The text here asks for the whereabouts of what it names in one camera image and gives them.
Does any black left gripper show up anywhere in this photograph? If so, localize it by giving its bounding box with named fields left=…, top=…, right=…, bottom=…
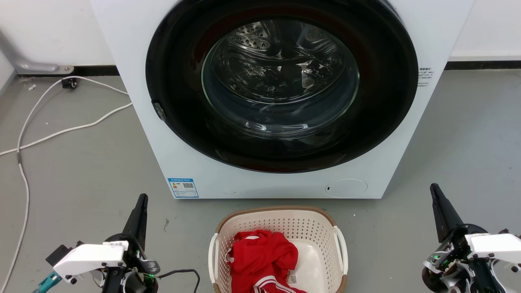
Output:
left=102, top=194, right=160, bottom=293

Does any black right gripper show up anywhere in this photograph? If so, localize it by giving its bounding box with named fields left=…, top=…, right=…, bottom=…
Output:
left=422, top=183, right=510, bottom=293

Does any cream perforated laundry basket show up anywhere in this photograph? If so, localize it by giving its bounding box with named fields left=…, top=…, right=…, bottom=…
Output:
left=208, top=206, right=349, bottom=293

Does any blue energy label sticker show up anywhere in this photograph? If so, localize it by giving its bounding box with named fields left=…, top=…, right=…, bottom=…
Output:
left=168, top=177, right=199, bottom=199

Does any white front-load washing machine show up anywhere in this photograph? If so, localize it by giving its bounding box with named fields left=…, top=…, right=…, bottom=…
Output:
left=90, top=0, right=476, bottom=200

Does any round white filter cover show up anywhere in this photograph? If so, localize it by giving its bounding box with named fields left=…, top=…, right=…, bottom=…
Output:
left=325, top=179, right=368, bottom=199

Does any red garment with white stripes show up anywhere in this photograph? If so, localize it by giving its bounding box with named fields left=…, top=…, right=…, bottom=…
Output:
left=226, top=230, right=308, bottom=293

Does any small printed text sticker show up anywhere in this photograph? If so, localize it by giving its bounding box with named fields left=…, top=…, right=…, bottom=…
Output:
left=417, top=67, right=434, bottom=87

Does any round black washer door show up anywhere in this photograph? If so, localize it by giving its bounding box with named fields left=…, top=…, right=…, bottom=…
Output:
left=145, top=0, right=419, bottom=173

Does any stainless steel washer drum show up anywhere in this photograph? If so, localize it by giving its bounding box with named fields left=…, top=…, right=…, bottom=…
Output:
left=202, top=20, right=360, bottom=139

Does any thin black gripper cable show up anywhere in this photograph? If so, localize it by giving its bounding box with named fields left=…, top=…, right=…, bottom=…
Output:
left=157, top=269, right=201, bottom=293

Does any teal plastic bracket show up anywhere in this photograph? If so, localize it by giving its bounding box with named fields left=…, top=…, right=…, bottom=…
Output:
left=33, top=271, right=62, bottom=293

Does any white floor cable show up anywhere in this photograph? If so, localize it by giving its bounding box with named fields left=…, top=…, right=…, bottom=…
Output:
left=0, top=103, right=134, bottom=157

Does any long white looping cable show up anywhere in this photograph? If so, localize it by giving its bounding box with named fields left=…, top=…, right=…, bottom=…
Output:
left=0, top=76, right=129, bottom=290

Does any grey wall pipe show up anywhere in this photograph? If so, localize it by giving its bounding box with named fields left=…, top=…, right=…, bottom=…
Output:
left=0, top=29, right=75, bottom=75

